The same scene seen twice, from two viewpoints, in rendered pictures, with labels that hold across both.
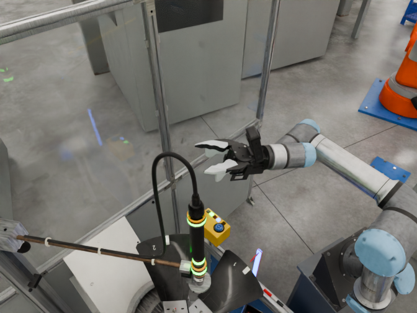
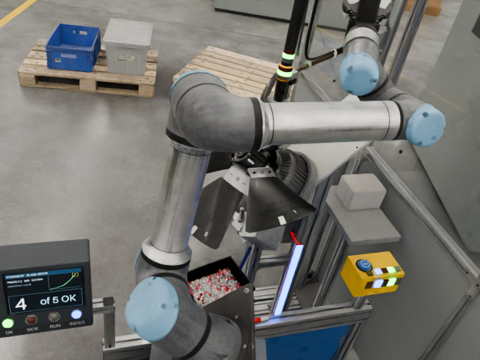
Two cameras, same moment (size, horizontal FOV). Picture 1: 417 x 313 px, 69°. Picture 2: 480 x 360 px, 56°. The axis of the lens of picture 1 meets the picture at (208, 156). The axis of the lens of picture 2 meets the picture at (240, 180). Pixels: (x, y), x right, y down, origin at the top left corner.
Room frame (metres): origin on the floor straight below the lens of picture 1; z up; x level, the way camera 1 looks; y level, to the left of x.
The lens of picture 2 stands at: (0.82, -1.18, 2.09)
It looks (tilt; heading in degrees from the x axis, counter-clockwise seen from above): 37 degrees down; 112
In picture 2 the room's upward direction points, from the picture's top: 11 degrees clockwise
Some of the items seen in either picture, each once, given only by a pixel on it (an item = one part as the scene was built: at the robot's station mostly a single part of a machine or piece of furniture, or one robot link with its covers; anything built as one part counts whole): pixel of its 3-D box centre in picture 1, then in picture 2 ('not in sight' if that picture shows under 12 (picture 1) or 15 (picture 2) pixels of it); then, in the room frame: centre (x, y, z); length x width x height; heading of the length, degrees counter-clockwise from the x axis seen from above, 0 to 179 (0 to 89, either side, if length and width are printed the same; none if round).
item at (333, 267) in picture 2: not in sight; (330, 276); (0.70, 0.50, 0.42); 0.04 x 0.04 x 0.83; 45
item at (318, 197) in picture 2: not in sight; (296, 256); (0.54, 0.36, 0.58); 0.09 x 0.05 x 1.15; 135
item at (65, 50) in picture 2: not in sight; (75, 47); (-2.38, 1.89, 0.25); 0.60 x 0.41 x 0.22; 125
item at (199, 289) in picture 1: (195, 274); (282, 87); (0.40, 0.04, 1.50); 0.09 x 0.07 x 0.10; 80
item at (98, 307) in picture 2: not in sight; (68, 310); (0.20, -0.67, 1.04); 0.24 x 0.03 x 0.03; 45
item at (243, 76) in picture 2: not in sight; (244, 81); (-1.00, 2.86, 0.07); 1.20 x 1.00 x 0.15; 12
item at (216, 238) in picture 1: (212, 227); (371, 275); (0.86, -0.02, 1.02); 0.16 x 0.10 x 0.11; 45
